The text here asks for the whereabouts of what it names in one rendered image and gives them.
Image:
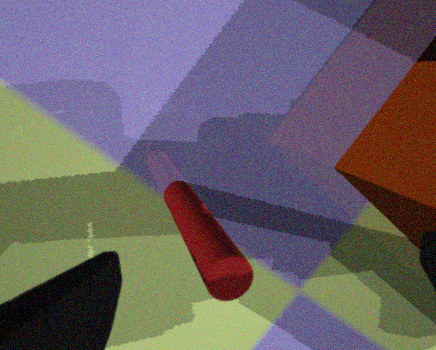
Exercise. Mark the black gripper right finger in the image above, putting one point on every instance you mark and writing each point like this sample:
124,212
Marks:
427,257

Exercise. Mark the red peg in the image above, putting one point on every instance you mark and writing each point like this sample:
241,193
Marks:
225,271

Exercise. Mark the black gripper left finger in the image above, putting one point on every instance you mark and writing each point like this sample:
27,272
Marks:
74,310

